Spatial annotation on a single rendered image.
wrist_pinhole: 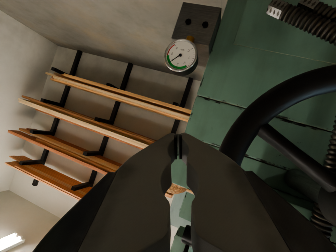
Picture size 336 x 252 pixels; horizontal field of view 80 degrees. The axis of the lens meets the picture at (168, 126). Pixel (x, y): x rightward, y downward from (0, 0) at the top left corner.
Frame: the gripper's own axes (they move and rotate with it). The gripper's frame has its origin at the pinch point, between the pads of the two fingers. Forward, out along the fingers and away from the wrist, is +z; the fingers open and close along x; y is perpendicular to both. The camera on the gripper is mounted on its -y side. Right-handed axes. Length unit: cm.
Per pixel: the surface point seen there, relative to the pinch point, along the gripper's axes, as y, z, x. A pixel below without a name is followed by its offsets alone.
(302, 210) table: 17.2, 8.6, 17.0
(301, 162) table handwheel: 6.9, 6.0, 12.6
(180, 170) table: 21.2, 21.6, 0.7
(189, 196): 49, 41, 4
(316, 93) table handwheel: 0.8, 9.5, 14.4
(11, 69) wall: 54, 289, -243
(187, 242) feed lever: 59, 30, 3
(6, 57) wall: 36, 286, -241
